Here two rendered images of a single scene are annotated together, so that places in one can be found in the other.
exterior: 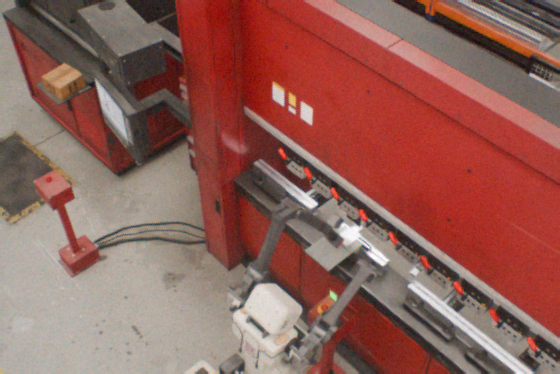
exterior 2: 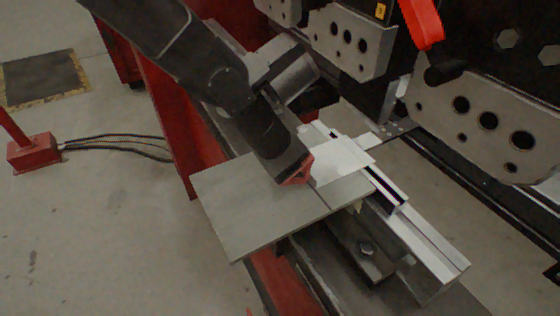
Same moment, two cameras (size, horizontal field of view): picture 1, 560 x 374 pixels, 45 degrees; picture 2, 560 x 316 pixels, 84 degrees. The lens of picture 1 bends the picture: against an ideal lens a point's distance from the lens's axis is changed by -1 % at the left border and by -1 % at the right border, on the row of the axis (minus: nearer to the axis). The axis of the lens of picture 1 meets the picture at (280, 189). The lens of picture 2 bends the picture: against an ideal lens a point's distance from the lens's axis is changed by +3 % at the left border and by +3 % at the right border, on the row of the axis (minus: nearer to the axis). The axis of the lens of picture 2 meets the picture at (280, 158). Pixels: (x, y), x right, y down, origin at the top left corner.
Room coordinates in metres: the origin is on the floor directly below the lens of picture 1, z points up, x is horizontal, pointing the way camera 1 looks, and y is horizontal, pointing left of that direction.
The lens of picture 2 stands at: (1.95, -0.36, 1.39)
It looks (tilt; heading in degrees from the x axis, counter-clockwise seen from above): 46 degrees down; 13
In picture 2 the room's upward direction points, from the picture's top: straight up
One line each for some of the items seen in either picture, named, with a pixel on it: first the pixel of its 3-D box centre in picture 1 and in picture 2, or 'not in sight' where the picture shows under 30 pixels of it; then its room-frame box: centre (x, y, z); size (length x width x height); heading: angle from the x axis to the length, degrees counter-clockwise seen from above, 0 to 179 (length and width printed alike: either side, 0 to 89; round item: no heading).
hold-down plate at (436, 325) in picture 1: (428, 319); not in sight; (1.89, -0.76, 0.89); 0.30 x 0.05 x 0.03; 42
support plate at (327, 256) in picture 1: (333, 247); (280, 183); (2.27, -0.29, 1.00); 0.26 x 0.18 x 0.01; 132
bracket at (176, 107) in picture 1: (168, 115); not in sight; (3.15, 0.68, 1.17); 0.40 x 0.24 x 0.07; 42
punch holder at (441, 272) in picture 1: (443, 267); not in sight; (1.95, -0.78, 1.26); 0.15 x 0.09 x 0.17; 42
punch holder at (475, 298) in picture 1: (477, 293); not in sight; (1.80, -0.92, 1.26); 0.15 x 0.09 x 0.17; 42
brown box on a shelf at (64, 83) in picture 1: (61, 80); not in sight; (3.67, 1.48, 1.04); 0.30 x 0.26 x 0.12; 44
